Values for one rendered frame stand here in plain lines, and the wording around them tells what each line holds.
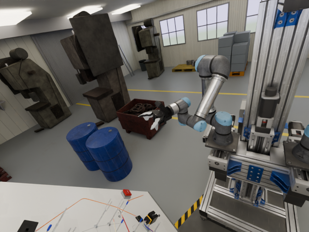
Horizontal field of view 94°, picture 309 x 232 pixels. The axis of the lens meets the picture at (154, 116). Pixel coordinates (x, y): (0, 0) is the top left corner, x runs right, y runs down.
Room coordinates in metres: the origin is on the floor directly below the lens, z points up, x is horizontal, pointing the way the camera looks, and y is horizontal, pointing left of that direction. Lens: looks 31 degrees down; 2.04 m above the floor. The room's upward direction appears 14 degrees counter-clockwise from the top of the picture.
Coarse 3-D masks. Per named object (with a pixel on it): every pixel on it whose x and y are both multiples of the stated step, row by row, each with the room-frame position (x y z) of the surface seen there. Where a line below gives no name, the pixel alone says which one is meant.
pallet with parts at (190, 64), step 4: (188, 60) 7.15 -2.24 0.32; (192, 60) 7.01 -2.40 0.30; (196, 60) 6.72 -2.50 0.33; (180, 64) 7.44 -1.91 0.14; (184, 64) 7.24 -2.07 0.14; (188, 64) 7.01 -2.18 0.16; (192, 64) 6.64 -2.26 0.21; (176, 68) 6.96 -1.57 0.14; (180, 68) 6.79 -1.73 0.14; (184, 68) 6.62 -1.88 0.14; (188, 68) 6.48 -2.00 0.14; (192, 68) 6.33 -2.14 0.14
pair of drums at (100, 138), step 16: (80, 128) 2.27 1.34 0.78; (96, 128) 2.21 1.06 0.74; (112, 128) 2.01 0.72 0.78; (80, 144) 1.95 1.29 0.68; (96, 144) 1.70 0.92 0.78; (112, 144) 1.67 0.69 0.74; (96, 160) 1.65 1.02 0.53; (112, 160) 1.62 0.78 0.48; (128, 160) 1.80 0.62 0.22; (112, 176) 1.60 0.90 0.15
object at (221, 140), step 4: (216, 132) 0.83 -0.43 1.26; (212, 136) 0.87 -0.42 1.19; (216, 136) 0.83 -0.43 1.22; (220, 136) 0.80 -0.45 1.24; (224, 136) 0.79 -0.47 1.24; (228, 136) 0.78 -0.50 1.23; (232, 136) 0.80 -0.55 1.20; (216, 140) 0.81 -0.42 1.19; (220, 140) 0.79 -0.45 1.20; (224, 140) 0.78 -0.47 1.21; (228, 140) 0.78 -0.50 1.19; (232, 140) 0.78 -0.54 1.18; (220, 144) 0.79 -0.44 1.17; (224, 144) 0.77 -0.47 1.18; (228, 144) 0.77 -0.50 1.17
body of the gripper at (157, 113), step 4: (168, 108) 0.80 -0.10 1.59; (156, 112) 0.77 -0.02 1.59; (160, 112) 0.77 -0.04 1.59; (164, 112) 0.77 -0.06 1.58; (168, 112) 0.78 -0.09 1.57; (172, 112) 0.77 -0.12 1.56; (156, 116) 0.74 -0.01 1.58; (164, 116) 0.75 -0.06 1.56; (168, 116) 0.78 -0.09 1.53; (164, 120) 0.75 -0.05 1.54; (160, 124) 0.74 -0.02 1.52; (164, 124) 0.75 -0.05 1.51
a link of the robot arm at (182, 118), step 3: (177, 114) 0.84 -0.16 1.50; (180, 114) 0.82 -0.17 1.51; (183, 114) 0.81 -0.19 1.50; (186, 114) 0.82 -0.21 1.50; (189, 114) 0.81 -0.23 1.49; (180, 117) 0.82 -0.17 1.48; (183, 117) 0.80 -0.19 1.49; (186, 117) 0.79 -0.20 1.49; (180, 120) 0.82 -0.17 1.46; (183, 120) 0.79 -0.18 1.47; (186, 120) 0.77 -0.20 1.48; (180, 123) 0.83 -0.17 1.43; (183, 123) 0.81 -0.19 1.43
